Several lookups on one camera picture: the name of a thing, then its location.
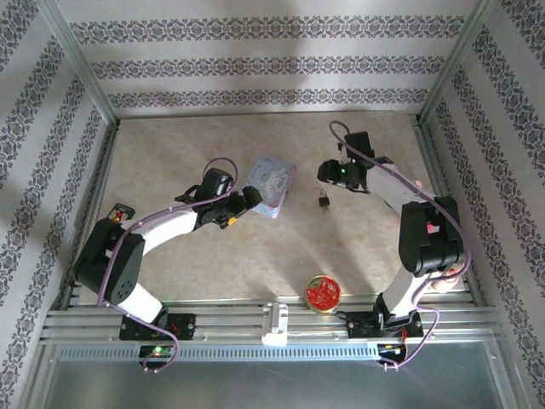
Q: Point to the black padlock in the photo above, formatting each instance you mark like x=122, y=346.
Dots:
x=324, y=199

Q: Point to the blue cartoon tin box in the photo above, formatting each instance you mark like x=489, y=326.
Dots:
x=272, y=179

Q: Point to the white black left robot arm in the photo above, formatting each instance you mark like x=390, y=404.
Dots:
x=166, y=226

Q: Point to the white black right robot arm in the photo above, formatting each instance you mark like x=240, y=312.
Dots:
x=396, y=187

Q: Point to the plush doll in pink dress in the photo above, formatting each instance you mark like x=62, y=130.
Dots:
x=419, y=184

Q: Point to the small green red box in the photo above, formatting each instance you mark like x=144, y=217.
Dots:
x=120, y=212

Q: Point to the round red tin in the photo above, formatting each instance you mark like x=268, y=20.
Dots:
x=322, y=294

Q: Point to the small circuit board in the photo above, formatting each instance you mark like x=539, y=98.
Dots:
x=158, y=350
x=391, y=349

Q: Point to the grey metal panel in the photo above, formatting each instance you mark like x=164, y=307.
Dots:
x=272, y=385

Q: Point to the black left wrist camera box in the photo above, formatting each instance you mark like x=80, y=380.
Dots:
x=217, y=181

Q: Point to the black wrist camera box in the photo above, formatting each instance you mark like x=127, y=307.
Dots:
x=217, y=181
x=359, y=145

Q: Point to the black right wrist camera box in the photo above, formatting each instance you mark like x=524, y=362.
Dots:
x=359, y=145

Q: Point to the aluminium side rail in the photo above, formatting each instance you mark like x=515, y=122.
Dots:
x=95, y=191
x=434, y=170

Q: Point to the aluminium rail bed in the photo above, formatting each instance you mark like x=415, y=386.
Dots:
x=238, y=317

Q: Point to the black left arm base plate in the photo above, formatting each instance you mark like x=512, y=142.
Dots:
x=183, y=326

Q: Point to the white mounting bracket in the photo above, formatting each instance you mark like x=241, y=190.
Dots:
x=275, y=326

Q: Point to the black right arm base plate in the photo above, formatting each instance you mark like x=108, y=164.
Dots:
x=362, y=328

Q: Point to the aluminium corner post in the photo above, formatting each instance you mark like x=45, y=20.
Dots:
x=76, y=59
x=457, y=59

